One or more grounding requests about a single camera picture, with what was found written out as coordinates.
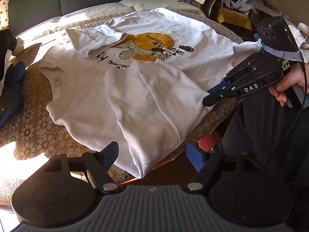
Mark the armchair with yellow cover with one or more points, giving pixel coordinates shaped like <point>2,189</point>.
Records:
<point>214,10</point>

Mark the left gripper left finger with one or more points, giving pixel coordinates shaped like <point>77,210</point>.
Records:
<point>97,165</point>

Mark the person right hand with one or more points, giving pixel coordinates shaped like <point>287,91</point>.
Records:
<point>294,77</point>

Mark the white printed sweatshirt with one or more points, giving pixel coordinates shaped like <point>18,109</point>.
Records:
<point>139,80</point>

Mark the dark folded clothes pile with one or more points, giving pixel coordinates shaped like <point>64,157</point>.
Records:
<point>12,78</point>

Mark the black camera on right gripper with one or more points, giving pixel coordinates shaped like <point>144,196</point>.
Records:
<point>277,38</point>

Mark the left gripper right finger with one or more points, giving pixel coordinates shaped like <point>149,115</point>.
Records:
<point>207,164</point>

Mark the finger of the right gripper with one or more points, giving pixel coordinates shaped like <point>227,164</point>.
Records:
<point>214,97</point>
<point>219,86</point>

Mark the person dark trousers leg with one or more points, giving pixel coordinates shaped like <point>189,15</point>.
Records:
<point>277,135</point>

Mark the green sofa with lace cover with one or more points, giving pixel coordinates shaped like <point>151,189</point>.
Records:
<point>96,2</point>

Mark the white bear pattern pillow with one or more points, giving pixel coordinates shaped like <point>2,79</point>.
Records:
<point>4,14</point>

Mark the round table lace cloth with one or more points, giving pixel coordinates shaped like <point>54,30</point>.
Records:
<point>31,137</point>

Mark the clothes pile on chair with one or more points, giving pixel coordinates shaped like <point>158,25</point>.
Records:
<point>300,34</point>

